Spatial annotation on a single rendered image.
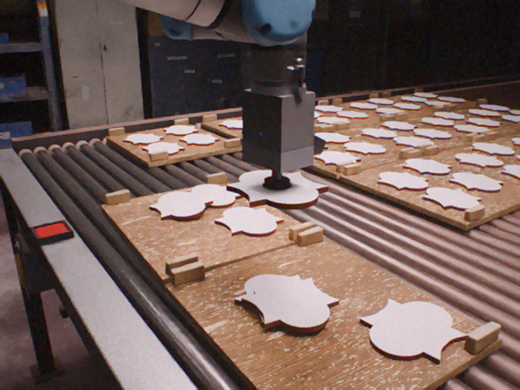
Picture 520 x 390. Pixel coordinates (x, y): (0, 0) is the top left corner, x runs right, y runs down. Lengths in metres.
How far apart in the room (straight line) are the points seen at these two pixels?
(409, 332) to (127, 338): 0.41
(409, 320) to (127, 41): 4.92
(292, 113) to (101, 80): 4.81
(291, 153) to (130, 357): 0.37
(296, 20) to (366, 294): 0.50
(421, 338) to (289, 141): 0.33
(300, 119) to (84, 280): 0.51
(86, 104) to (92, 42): 0.63
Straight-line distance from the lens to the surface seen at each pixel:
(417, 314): 0.79
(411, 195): 1.29
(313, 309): 0.75
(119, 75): 5.45
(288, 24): 0.47
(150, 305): 0.84
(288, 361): 0.69
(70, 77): 5.37
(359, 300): 0.82
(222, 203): 1.16
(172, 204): 1.15
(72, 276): 0.97
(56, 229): 1.15
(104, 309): 0.86
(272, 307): 0.75
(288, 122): 0.65
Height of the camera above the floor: 1.38
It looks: 21 degrees down
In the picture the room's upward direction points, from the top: straight up
